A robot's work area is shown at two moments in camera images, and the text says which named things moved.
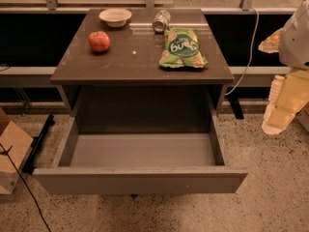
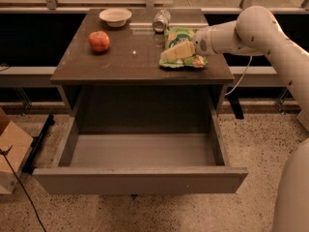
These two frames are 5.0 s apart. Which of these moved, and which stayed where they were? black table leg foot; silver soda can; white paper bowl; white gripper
Moved: white gripper
Stayed: black table leg foot; white paper bowl; silver soda can
